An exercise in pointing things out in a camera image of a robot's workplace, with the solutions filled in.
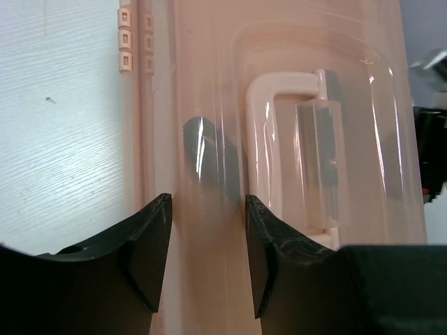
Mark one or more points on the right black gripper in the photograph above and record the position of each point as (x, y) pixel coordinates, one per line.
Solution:
(430, 125)

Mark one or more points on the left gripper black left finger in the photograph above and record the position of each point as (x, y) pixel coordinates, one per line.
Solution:
(110, 283)

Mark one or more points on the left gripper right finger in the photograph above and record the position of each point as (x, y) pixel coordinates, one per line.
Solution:
(302, 287)

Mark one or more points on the pink plastic toolbox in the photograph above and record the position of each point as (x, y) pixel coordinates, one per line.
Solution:
(305, 104)

